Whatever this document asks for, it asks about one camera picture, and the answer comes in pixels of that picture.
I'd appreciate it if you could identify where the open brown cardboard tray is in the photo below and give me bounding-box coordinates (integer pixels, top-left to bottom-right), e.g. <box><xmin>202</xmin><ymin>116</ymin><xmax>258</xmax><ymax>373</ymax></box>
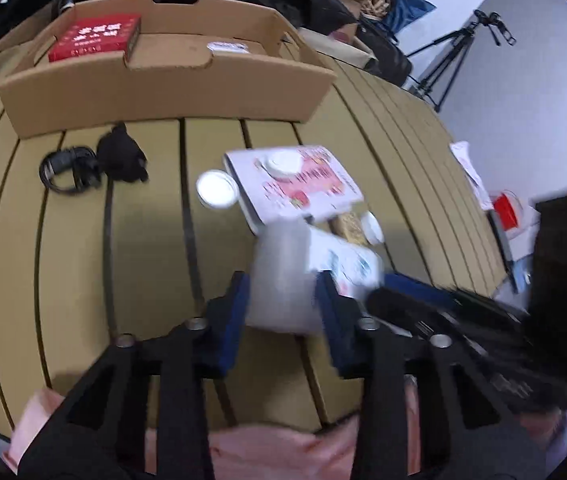
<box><xmin>0</xmin><ymin>0</ymin><xmax>335</xmax><ymax>139</ymax></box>

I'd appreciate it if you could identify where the red plastic cup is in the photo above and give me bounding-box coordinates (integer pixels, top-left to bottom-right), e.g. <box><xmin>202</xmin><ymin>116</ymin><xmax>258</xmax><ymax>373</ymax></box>
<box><xmin>491</xmin><ymin>190</ymin><xmax>524</xmax><ymax>231</ymax></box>

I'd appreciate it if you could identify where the black cable with adapter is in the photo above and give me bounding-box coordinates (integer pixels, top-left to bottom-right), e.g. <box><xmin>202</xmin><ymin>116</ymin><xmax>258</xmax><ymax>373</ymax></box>
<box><xmin>38</xmin><ymin>121</ymin><xmax>150</xmax><ymax>195</ymax></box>

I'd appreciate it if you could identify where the small yellow printed box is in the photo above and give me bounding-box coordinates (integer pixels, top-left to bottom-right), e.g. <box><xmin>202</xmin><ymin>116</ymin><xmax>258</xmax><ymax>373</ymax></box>
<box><xmin>329</xmin><ymin>212</ymin><xmax>368</xmax><ymax>246</ymax></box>

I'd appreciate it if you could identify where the pink and white notebook case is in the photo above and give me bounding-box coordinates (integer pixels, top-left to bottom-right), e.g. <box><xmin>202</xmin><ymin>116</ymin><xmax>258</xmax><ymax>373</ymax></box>
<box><xmin>224</xmin><ymin>145</ymin><xmax>364</xmax><ymax>234</ymax></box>

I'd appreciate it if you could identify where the woven wicker basket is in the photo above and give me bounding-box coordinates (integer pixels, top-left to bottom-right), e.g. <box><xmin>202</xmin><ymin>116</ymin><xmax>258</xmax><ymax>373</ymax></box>
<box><xmin>361</xmin><ymin>0</ymin><xmax>393</xmax><ymax>22</ymax></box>

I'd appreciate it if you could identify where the black backpack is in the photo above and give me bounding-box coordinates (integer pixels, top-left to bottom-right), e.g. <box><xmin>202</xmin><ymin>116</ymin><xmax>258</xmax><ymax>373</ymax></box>
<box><xmin>356</xmin><ymin>18</ymin><xmax>413</xmax><ymax>87</ymax></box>

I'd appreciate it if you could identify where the black camera tripod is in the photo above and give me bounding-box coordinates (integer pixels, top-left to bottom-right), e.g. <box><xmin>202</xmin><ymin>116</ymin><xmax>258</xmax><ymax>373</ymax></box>
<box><xmin>406</xmin><ymin>9</ymin><xmax>517</xmax><ymax>113</ymax></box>

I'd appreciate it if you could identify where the blue fabric bag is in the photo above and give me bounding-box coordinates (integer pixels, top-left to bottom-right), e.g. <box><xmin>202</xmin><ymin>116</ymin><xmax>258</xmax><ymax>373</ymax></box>
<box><xmin>370</xmin><ymin>0</ymin><xmax>436</xmax><ymax>37</ymax></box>

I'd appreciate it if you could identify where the white paper sheet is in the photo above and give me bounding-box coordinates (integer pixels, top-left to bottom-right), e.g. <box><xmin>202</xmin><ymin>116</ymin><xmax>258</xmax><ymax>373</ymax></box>
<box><xmin>449</xmin><ymin>141</ymin><xmax>494</xmax><ymax>211</ymax></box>

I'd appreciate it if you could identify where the white sticker label in tray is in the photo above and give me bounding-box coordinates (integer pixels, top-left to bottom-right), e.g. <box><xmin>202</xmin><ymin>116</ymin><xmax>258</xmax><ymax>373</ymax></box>
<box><xmin>206</xmin><ymin>41</ymin><xmax>250</xmax><ymax>54</ymax></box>

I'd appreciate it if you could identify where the red box with white text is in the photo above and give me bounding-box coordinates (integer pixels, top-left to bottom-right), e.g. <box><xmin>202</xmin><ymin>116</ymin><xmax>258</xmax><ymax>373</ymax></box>
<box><xmin>47</xmin><ymin>14</ymin><xmax>142</xmax><ymax>63</ymax></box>

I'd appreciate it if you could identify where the white plastic lotion bottle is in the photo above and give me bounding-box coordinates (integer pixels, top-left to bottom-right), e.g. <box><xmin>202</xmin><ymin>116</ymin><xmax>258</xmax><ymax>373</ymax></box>
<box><xmin>246</xmin><ymin>219</ymin><xmax>383</xmax><ymax>335</ymax></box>

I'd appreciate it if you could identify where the person's right hand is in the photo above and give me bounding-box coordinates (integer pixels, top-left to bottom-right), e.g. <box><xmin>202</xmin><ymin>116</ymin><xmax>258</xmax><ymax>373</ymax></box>
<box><xmin>517</xmin><ymin>408</ymin><xmax>567</xmax><ymax>453</ymax></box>

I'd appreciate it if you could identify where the pink knit hat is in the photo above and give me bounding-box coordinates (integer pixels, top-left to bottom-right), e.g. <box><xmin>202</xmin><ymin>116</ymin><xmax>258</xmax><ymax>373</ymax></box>
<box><xmin>2</xmin><ymin>389</ymin><xmax>425</xmax><ymax>480</ymax></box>

